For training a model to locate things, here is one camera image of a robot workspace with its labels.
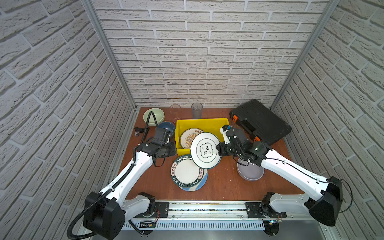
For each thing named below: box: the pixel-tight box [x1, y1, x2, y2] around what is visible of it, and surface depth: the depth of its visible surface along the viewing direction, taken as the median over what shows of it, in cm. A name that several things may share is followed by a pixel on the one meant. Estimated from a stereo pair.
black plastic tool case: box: [229, 99, 292, 145], surface depth 105 cm
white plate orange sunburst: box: [179, 128, 204, 149], surface depth 102 cm
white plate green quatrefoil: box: [190, 132, 222, 170], surface depth 81 cm
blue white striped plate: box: [179, 169, 208, 192], surface depth 82 cm
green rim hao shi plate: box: [170, 154, 205, 188], surface depth 85 cm
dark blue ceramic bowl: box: [157, 121, 176, 133], surface depth 103 cm
